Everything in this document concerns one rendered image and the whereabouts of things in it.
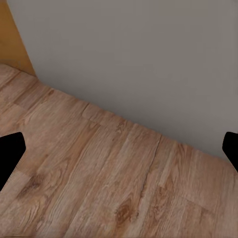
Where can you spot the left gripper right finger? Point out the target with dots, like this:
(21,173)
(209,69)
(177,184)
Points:
(230,148)

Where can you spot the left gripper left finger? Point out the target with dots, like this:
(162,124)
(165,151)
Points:
(12,148)

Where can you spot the door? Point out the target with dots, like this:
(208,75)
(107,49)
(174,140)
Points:
(12,49)

